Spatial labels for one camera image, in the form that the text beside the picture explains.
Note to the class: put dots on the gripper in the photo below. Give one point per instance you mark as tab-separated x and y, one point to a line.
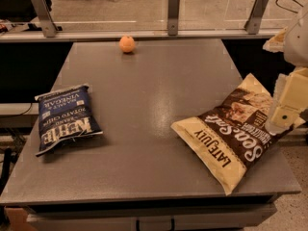
297	45

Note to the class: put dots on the brown Late July chip bag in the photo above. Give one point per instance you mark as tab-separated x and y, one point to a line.
232	137

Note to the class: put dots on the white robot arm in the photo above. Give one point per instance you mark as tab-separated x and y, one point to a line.
295	47

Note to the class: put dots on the blue Kettle chip bag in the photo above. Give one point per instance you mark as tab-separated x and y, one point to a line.
64	115

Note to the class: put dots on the orange fruit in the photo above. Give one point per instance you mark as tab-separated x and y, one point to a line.
127	44

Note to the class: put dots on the right metal barrier bracket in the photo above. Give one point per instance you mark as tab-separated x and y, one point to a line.
253	23

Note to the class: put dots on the metal barrier bracket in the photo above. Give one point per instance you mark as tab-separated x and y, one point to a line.
47	25
253	23
173	7

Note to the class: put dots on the metal barrier rail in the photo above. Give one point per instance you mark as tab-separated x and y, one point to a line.
38	36

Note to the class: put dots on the middle metal barrier bracket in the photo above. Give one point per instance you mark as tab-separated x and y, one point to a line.
173	7

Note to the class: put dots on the left metal barrier bracket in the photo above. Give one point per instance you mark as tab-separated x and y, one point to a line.
47	25

